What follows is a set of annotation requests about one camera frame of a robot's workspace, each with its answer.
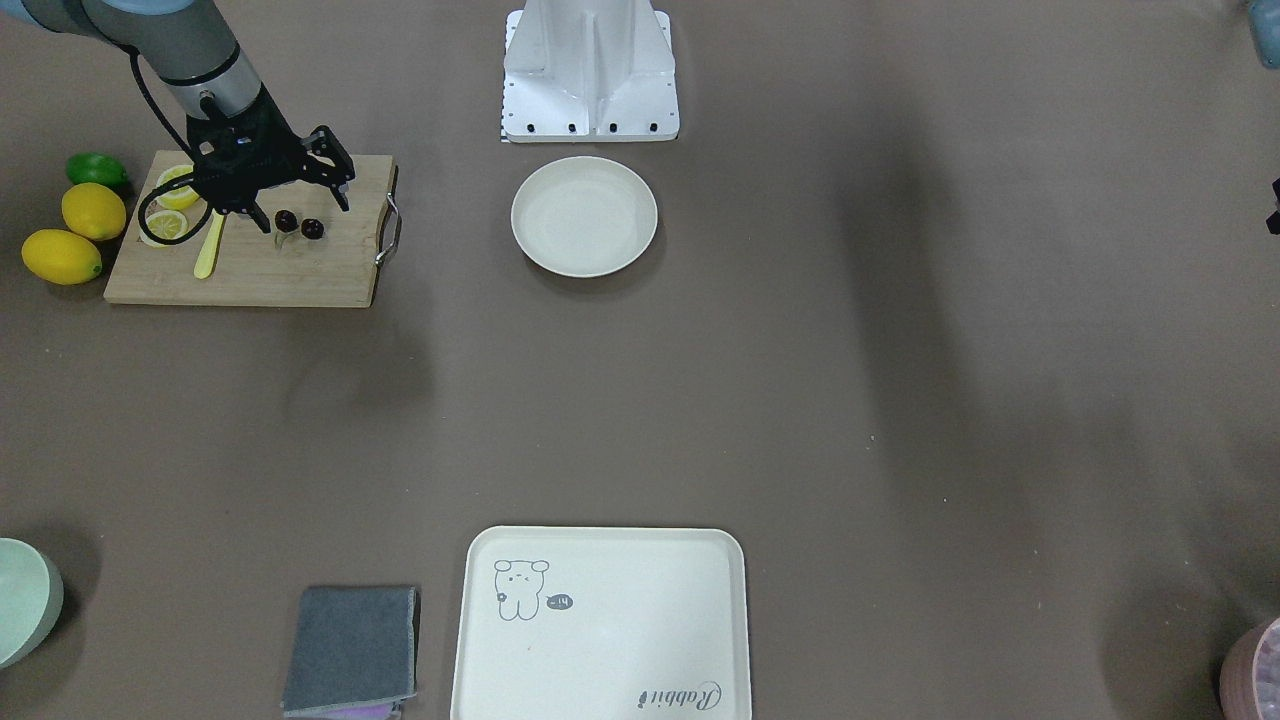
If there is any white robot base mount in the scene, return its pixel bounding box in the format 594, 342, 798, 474
500, 1, 681, 143

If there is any lemon slice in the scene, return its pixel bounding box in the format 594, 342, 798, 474
140, 209, 189, 247
156, 164, 201, 211

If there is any upper yellow lemon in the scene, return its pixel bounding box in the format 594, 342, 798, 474
61, 182, 128, 242

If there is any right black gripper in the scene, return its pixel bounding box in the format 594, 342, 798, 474
187, 88, 356, 234

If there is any grey folded cloth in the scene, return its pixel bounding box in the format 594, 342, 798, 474
282, 585, 419, 719

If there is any cream round plate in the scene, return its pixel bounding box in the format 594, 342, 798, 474
509, 156, 659, 279

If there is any yellow plastic knife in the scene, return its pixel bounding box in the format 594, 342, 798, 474
193, 213, 227, 281

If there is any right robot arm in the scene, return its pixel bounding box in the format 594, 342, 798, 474
3, 1, 356, 232

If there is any cream rabbit tray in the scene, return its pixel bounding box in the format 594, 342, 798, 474
451, 527, 753, 719

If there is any upper lemon slice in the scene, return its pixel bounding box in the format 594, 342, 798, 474
156, 164, 201, 211

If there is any lower yellow lemon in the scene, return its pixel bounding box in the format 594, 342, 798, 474
20, 229, 104, 286

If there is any mint green bowl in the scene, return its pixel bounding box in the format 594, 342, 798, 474
1, 538, 64, 669

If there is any yellow lemon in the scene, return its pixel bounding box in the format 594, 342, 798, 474
20, 229, 104, 286
61, 182, 128, 242

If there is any lower lemon slice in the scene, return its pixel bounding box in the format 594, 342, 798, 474
140, 209, 189, 247

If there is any bamboo cutting board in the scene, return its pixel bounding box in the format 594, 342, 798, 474
104, 155, 402, 307

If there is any pink bowl with ice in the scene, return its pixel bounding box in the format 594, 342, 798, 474
1219, 618, 1279, 719

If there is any green lime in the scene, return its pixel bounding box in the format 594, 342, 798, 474
64, 152, 131, 192

